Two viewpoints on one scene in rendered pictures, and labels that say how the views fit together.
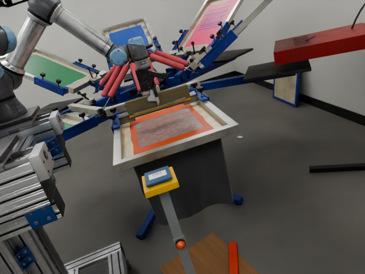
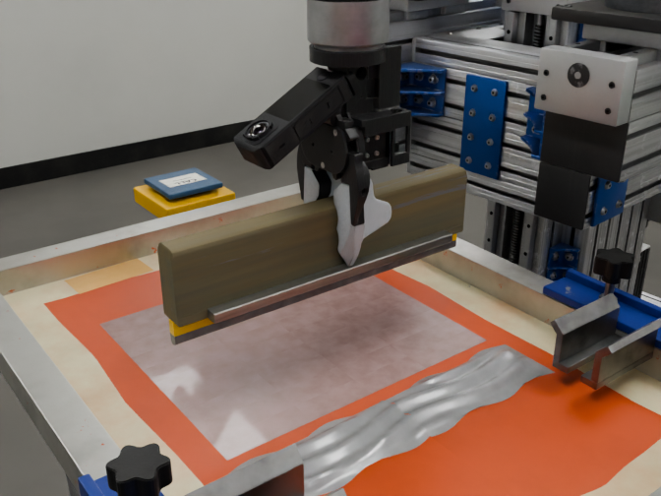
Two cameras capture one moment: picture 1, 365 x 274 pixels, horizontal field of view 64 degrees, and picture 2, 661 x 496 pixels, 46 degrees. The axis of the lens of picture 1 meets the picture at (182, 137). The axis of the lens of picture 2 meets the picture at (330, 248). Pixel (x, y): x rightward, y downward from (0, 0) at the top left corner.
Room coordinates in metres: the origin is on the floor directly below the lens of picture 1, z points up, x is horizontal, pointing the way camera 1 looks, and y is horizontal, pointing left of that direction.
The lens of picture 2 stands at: (2.19, -0.29, 1.42)
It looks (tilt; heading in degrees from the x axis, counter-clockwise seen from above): 25 degrees down; 149
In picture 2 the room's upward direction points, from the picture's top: straight up
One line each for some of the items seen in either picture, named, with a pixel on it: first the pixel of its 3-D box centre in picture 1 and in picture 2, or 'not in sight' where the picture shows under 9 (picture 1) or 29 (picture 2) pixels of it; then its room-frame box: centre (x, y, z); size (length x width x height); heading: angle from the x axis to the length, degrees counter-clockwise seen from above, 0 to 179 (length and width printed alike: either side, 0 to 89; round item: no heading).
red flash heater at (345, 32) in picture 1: (320, 43); not in sight; (2.04, -1.11, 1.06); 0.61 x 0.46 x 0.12; 66
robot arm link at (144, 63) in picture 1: (143, 63); (345, 23); (1.57, 0.10, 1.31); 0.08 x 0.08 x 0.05
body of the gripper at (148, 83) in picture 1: (145, 79); (353, 108); (1.57, 0.10, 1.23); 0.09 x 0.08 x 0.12; 96
